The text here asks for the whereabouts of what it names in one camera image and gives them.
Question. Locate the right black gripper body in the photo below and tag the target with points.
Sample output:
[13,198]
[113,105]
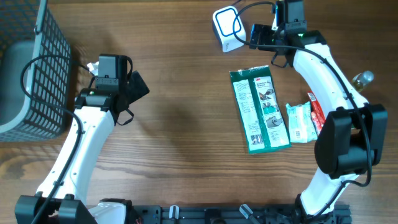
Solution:
[266,36]

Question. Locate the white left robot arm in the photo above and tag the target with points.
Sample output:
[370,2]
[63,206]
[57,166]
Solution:
[61,197]

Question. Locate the yellow Vim liquid bottle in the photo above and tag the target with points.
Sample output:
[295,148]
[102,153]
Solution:
[362,80]

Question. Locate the white barcode scanner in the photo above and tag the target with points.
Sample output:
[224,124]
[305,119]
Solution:
[225,26]

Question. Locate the grey plastic mesh basket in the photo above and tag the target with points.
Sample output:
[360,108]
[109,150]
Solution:
[35,67]

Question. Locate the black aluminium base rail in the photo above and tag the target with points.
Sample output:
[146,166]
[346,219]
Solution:
[174,214]

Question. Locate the green snack packet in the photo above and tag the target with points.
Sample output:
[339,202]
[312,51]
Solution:
[263,124]

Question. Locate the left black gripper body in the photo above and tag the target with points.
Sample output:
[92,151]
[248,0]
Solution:
[129,89]

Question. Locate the red Nescafe stick sachet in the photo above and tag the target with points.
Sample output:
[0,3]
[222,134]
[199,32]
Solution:
[316,107]

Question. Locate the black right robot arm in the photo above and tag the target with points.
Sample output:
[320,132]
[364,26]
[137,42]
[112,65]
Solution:
[351,140]

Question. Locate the mint green sachet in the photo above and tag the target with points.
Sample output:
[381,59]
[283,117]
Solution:
[301,128]

